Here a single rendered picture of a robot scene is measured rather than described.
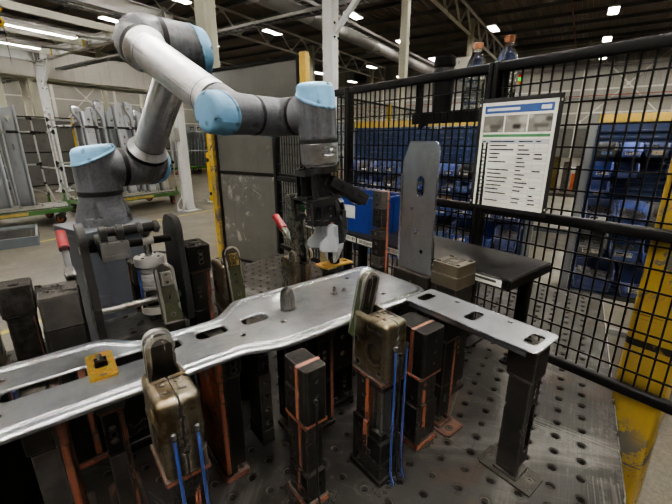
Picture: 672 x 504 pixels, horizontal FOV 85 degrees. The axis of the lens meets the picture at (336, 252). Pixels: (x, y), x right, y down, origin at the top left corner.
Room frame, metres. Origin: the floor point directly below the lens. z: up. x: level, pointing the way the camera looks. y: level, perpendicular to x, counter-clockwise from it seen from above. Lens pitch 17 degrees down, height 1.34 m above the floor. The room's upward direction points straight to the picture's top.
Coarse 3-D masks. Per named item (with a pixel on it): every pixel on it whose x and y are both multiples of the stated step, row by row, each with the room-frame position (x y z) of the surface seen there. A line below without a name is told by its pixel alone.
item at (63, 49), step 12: (72, 0) 6.11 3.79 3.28; (84, 0) 6.25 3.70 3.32; (96, 0) 6.40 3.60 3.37; (108, 0) 6.55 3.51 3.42; (120, 0) 6.71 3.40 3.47; (120, 12) 6.63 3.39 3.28; (156, 12) 7.22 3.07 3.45; (168, 12) 7.34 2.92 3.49; (36, 24) 7.37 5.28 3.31; (0, 36) 8.16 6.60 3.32; (84, 36) 8.01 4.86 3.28; (96, 36) 8.20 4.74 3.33; (108, 36) 8.45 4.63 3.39; (0, 48) 9.77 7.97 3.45; (48, 48) 9.85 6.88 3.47; (60, 48) 9.02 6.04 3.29; (84, 48) 8.97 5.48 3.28; (36, 60) 10.23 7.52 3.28
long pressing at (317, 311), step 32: (320, 288) 0.82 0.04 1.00; (352, 288) 0.82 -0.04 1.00; (384, 288) 0.82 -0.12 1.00; (416, 288) 0.82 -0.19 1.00; (224, 320) 0.66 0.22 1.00; (288, 320) 0.66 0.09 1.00; (320, 320) 0.66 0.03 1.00; (64, 352) 0.54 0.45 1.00; (96, 352) 0.54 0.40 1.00; (128, 352) 0.54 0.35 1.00; (192, 352) 0.54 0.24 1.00; (224, 352) 0.55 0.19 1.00; (256, 352) 0.56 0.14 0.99; (0, 384) 0.46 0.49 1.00; (32, 384) 0.46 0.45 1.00; (64, 384) 0.46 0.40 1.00; (96, 384) 0.46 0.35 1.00; (128, 384) 0.46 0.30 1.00; (32, 416) 0.39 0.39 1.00; (64, 416) 0.40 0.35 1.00
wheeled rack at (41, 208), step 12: (0, 132) 5.92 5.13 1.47; (12, 132) 6.03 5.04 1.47; (24, 132) 6.16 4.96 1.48; (36, 132) 6.28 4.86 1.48; (48, 132) 6.31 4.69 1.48; (36, 144) 6.76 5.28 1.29; (60, 168) 6.21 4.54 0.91; (48, 192) 6.77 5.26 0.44; (36, 204) 6.31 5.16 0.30; (48, 204) 6.24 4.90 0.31; (60, 204) 6.21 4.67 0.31; (0, 216) 5.46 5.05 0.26; (12, 216) 5.57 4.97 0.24; (24, 216) 5.69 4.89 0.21; (48, 216) 6.63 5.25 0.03; (60, 216) 6.17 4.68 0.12
